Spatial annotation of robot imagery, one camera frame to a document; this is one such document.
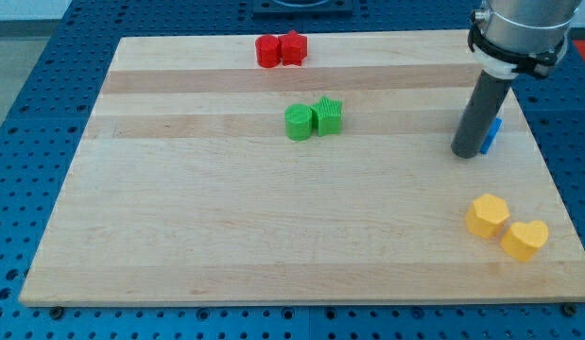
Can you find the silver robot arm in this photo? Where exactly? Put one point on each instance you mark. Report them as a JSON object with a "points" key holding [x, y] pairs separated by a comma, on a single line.
{"points": [[512, 37]]}

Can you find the blue triangle block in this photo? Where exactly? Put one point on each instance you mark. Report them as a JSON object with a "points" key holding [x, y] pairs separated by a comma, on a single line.
{"points": [[490, 136]]}

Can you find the wooden board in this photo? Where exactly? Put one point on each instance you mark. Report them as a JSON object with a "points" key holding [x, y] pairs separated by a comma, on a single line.
{"points": [[186, 191]]}

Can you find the green cylinder block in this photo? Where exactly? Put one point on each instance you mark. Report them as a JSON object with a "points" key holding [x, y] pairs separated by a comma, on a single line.
{"points": [[298, 122]]}

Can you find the green star block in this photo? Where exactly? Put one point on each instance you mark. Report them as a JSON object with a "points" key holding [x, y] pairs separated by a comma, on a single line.
{"points": [[327, 116]]}

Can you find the red cylinder block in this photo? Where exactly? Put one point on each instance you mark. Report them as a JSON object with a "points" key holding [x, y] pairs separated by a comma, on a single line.
{"points": [[268, 51]]}

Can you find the red star block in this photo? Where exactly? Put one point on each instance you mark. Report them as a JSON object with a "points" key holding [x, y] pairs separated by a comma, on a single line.
{"points": [[294, 48]]}

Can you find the dark grey cylindrical pointer tool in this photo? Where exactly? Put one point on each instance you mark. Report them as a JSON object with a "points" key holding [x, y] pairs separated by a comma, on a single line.
{"points": [[486, 100]]}

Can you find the yellow hexagon block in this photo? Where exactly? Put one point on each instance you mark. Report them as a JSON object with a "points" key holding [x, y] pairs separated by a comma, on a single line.
{"points": [[486, 216]]}

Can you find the yellow heart block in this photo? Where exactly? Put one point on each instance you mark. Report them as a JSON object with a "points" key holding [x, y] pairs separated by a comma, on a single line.
{"points": [[522, 241]]}

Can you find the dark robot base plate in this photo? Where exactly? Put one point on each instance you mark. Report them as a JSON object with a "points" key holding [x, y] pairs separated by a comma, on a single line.
{"points": [[268, 8]]}

